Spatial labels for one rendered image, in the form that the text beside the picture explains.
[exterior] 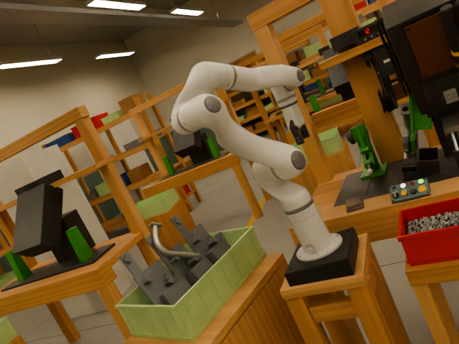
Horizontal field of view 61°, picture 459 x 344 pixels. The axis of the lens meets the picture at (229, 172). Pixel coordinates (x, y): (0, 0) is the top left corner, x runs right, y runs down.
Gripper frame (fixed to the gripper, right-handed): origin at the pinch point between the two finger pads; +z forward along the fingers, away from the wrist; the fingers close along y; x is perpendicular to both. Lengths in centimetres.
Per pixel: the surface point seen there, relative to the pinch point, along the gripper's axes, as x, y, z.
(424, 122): 43, -29, 17
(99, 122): -473, -379, -80
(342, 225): -0.6, -5.0, 44.2
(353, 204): 6.6, -8.6, 37.1
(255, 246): -44, 1, 43
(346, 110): 4, -74, 7
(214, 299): -50, 37, 46
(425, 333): 9, -35, 130
